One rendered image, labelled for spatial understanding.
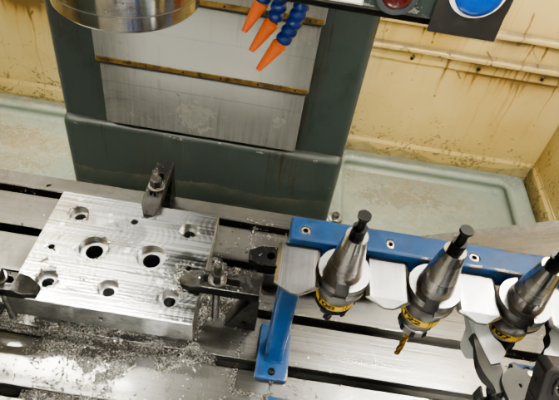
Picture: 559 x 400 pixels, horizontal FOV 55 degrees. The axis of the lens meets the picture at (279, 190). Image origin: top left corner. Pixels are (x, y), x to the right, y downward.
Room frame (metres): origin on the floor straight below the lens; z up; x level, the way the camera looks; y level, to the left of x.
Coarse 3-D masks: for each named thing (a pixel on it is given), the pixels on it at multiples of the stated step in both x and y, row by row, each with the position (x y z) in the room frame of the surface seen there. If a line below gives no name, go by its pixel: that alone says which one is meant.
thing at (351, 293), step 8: (328, 256) 0.41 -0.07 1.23; (320, 264) 0.40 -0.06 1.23; (368, 264) 0.41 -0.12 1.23; (320, 272) 0.39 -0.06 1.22; (368, 272) 0.40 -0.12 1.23; (320, 280) 0.38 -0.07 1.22; (328, 280) 0.38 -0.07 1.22; (360, 280) 0.39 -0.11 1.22; (368, 280) 0.39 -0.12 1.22; (320, 288) 0.38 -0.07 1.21; (328, 288) 0.37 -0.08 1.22; (336, 288) 0.38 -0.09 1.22; (344, 288) 0.37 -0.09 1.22; (352, 288) 0.37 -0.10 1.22; (360, 288) 0.38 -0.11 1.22; (328, 296) 0.37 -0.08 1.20; (344, 296) 0.38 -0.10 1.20; (352, 296) 0.37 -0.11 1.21; (360, 296) 0.38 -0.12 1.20
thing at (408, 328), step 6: (402, 318) 0.39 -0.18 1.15; (402, 324) 0.39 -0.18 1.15; (408, 324) 0.38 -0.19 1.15; (402, 330) 0.38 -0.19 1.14; (408, 330) 0.38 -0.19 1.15; (414, 330) 0.38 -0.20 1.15; (420, 330) 0.38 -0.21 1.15; (426, 330) 0.38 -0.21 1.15; (414, 336) 0.38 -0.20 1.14; (420, 336) 0.38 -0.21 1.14
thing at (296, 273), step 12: (288, 252) 0.42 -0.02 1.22; (300, 252) 0.42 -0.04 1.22; (312, 252) 0.42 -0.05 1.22; (276, 264) 0.40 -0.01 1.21; (288, 264) 0.40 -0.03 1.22; (300, 264) 0.40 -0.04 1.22; (312, 264) 0.40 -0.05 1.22; (276, 276) 0.38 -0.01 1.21; (288, 276) 0.38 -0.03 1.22; (300, 276) 0.38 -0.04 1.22; (312, 276) 0.39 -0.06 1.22; (288, 288) 0.36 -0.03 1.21; (300, 288) 0.37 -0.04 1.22; (312, 288) 0.37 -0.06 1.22
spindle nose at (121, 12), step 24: (72, 0) 0.46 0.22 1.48; (96, 0) 0.46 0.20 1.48; (120, 0) 0.46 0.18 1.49; (144, 0) 0.47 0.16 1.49; (168, 0) 0.48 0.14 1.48; (192, 0) 0.52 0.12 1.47; (96, 24) 0.46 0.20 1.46; (120, 24) 0.46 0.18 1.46; (144, 24) 0.47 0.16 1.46; (168, 24) 0.49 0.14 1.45
